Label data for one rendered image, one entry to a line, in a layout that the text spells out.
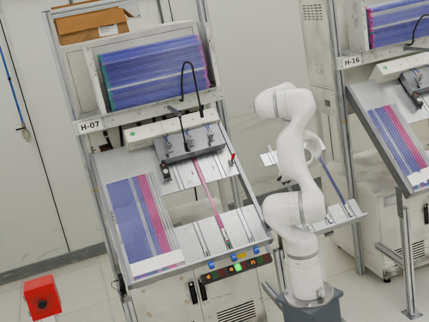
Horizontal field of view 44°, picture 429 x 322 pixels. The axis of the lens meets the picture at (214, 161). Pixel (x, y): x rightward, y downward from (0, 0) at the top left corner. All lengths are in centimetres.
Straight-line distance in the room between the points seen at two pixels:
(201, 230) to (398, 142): 116
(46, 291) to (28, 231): 189
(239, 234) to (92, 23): 132
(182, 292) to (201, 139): 80
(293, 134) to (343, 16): 139
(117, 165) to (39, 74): 158
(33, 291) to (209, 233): 81
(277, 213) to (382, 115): 129
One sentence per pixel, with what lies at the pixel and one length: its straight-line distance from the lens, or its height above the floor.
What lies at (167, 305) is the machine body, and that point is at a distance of 286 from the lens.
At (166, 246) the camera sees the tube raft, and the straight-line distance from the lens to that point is 245.
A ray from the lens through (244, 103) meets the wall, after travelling 441.
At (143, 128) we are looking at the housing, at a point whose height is 126.
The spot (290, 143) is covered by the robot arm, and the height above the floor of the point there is 129.
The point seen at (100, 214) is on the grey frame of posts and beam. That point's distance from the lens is 281.
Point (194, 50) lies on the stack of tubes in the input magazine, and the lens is 267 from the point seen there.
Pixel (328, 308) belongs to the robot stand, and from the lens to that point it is 211.
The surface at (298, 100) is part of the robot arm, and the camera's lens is 195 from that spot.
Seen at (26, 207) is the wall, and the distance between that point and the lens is 430.
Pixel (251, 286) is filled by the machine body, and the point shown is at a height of 31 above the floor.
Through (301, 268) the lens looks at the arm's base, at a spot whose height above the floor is 85.
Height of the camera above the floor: 187
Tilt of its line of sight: 18 degrees down
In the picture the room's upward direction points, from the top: 11 degrees counter-clockwise
